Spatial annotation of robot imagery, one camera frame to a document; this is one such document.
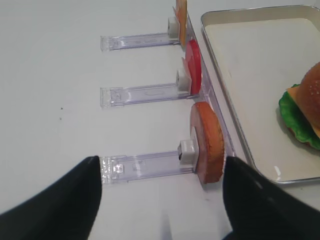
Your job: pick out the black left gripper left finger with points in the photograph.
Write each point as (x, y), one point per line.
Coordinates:
(66, 210)

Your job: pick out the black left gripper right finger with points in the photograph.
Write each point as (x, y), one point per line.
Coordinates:
(257, 209)

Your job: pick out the sesame bun top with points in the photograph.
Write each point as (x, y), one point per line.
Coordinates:
(308, 95)

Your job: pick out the green lettuce on burger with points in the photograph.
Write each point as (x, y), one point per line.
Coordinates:
(296, 122)

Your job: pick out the standing red tomato slice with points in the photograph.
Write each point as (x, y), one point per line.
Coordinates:
(193, 60)

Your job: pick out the standing cheese slice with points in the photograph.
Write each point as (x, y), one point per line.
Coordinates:
(181, 14)

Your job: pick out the clear pusher track near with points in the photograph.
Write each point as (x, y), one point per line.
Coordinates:
(125, 168)

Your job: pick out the clear pusher track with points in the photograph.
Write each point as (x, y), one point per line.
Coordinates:
(125, 168)
(120, 96)
(171, 37)

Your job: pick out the standing bun slice left rack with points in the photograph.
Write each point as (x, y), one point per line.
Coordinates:
(211, 144)

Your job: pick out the clear pusher track middle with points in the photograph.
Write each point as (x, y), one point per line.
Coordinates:
(120, 96)

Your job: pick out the white rectangular metal tray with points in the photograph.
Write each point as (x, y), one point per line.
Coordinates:
(258, 54)

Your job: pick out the clear pusher track far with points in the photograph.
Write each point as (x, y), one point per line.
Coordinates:
(171, 37)

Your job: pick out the clear left holder rail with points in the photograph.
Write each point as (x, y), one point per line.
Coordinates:
(207, 92)

